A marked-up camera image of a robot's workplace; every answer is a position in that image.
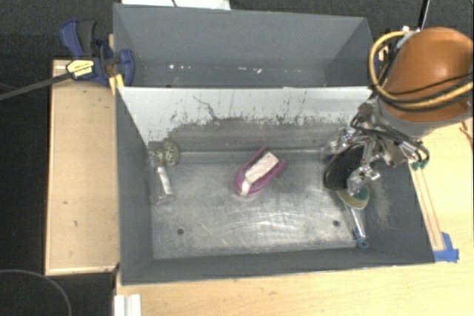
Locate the purple and white brush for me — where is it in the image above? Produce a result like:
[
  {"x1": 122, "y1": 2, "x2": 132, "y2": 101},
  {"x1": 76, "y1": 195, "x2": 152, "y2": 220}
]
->
[{"x1": 233, "y1": 146, "x2": 288, "y2": 199}]

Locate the metal tool with blue end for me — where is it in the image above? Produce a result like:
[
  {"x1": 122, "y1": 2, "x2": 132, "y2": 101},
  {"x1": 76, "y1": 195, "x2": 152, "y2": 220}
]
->
[{"x1": 347, "y1": 209, "x2": 370, "y2": 249}]

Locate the grey metal bin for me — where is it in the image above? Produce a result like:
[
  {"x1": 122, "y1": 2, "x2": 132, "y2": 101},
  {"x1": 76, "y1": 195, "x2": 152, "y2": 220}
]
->
[{"x1": 112, "y1": 2, "x2": 436, "y2": 286}]

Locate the pale wood flat board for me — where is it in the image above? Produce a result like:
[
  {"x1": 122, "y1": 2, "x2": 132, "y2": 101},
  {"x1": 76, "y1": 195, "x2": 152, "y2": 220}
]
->
[{"x1": 44, "y1": 58, "x2": 120, "y2": 277}]

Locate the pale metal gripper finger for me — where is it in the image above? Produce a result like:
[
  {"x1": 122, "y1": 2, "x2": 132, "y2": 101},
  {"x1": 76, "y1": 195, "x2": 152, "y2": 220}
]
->
[
  {"x1": 346, "y1": 161, "x2": 381, "y2": 197},
  {"x1": 320, "y1": 127, "x2": 357, "y2": 161}
]

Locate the green and yellow round pad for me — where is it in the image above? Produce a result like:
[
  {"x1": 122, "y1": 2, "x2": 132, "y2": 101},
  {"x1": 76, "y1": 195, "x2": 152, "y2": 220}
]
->
[{"x1": 336, "y1": 185, "x2": 370, "y2": 211}]

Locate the speckled pale ball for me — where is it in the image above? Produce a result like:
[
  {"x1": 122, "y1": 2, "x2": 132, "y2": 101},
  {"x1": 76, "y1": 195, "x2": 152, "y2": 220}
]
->
[{"x1": 155, "y1": 142, "x2": 181, "y2": 166}]

